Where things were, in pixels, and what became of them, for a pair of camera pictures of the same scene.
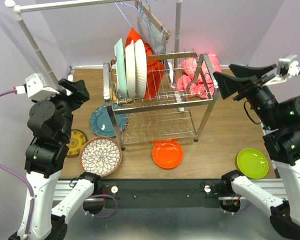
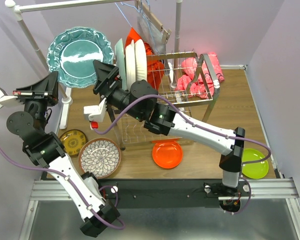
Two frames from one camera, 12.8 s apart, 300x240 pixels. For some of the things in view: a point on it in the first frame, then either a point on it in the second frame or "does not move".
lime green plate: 252,163 does not move
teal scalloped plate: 101,123 to 71,54
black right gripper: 227,84 to 106,73
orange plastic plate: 167,154 does not move
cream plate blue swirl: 130,57 does not move
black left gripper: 80,94 to 45,89
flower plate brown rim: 100,155 does not move
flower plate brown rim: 140,68 does not move
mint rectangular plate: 120,66 does not move
